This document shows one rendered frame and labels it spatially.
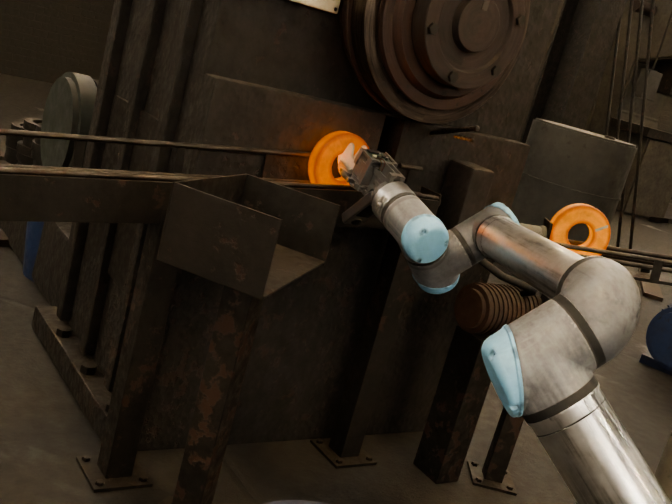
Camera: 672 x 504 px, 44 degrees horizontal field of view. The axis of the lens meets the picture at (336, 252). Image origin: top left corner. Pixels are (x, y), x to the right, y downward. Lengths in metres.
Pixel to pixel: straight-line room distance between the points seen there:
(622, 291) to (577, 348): 0.11
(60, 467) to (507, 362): 1.09
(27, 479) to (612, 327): 1.22
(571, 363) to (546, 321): 0.07
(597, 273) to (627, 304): 0.06
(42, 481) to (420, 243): 0.92
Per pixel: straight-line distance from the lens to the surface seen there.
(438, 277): 1.72
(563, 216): 2.14
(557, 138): 4.60
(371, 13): 1.81
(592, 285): 1.22
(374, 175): 1.76
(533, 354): 1.17
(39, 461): 1.95
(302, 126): 1.88
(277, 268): 1.49
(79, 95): 2.87
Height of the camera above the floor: 1.01
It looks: 14 degrees down
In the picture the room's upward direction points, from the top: 15 degrees clockwise
